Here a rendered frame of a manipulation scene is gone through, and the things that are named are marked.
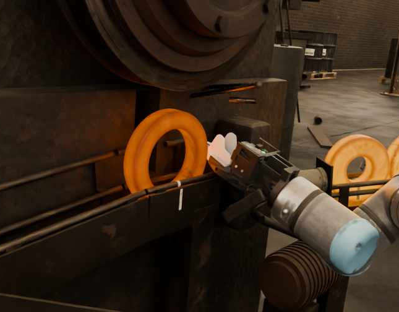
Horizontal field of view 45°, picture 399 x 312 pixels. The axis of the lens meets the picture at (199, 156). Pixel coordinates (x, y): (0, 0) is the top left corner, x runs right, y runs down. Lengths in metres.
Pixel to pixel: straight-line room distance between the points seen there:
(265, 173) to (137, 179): 0.23
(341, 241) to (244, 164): 0.22
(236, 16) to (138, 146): 0.26
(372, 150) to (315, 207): 0.36
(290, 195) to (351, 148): 0.32
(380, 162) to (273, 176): 0.37
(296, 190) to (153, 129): 0.27
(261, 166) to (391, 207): 0.24
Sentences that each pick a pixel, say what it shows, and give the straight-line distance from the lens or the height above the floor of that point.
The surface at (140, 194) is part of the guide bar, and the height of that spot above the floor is 0.71.
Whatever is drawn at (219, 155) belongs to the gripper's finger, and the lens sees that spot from 0.94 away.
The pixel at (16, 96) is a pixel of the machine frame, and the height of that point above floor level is 0.87.
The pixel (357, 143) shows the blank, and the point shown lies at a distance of 1.13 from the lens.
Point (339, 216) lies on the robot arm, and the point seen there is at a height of 0.71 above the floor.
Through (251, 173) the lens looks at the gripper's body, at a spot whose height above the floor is 0.74.
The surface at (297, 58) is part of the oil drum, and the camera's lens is 3.65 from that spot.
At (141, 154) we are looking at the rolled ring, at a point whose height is 0.77.
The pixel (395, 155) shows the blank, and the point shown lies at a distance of 1.19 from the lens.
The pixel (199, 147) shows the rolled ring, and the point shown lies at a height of 0.77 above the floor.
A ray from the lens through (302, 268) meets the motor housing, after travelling 1.07.
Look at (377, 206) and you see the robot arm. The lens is 0.95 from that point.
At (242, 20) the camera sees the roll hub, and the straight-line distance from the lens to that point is 0.80.
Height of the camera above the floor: 0.99
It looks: 15 degrees down
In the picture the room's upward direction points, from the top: 5 degrees clockwise
